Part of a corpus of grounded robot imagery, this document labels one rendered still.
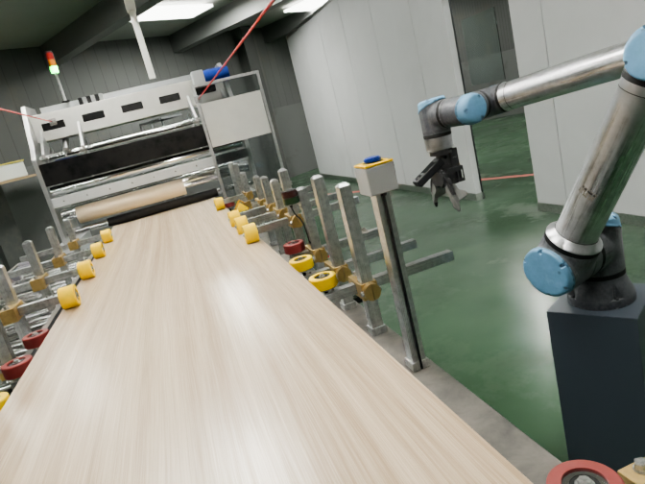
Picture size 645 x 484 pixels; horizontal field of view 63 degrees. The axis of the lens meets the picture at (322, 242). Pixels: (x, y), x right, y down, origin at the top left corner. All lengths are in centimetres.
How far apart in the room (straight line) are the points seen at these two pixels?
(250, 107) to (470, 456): 369
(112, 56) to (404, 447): 994
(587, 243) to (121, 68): 952
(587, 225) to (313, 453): 98
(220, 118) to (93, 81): 614
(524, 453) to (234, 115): 352
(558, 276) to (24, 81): 896
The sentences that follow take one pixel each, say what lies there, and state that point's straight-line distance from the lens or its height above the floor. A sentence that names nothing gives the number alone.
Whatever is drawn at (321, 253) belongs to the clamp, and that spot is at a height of 86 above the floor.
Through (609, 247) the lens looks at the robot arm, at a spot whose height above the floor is 79.
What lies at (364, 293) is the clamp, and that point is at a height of 84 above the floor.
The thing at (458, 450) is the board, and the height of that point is 90.
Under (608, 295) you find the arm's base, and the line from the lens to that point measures 176.
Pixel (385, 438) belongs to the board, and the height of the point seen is 90.
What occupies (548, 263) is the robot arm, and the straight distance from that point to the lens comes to 155.
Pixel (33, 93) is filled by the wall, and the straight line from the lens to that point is 972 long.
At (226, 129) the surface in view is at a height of 138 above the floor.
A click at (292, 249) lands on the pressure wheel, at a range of 197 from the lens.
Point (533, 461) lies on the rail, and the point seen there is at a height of 70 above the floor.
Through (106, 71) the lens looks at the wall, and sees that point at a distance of 1029.
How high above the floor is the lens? 136
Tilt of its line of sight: 14 degrees down
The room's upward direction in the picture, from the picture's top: 14 degrees counter-clockwise
